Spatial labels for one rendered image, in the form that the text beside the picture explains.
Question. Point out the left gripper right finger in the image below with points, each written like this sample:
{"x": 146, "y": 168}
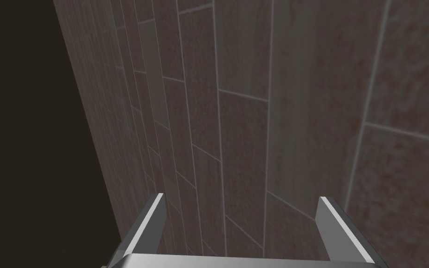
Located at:
{"x": 336, "y": 234}

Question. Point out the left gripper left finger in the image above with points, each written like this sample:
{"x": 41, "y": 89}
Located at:
{"x": 148, "y": 227}

